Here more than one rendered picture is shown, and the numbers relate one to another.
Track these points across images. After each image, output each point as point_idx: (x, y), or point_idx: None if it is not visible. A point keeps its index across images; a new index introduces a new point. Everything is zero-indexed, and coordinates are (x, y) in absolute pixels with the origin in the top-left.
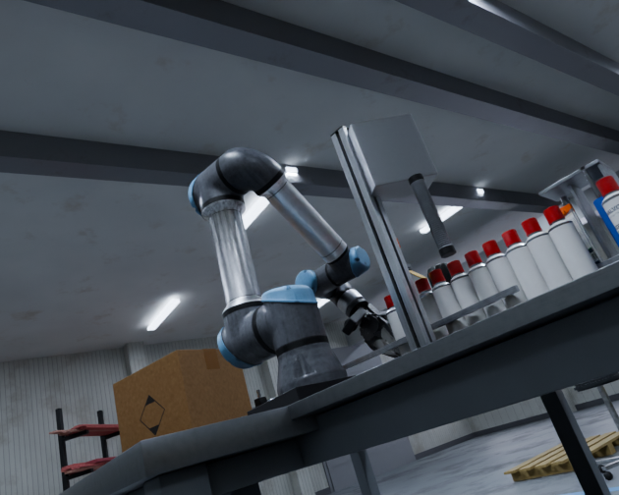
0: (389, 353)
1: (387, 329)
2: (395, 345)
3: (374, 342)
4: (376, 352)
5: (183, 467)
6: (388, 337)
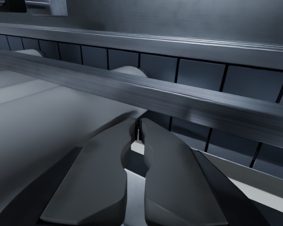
0: (160, 131)
1: (50, 183)
2: (85, 67)
3: (200, 221)
4: (186, 90)
5: None
6: (96, 159)
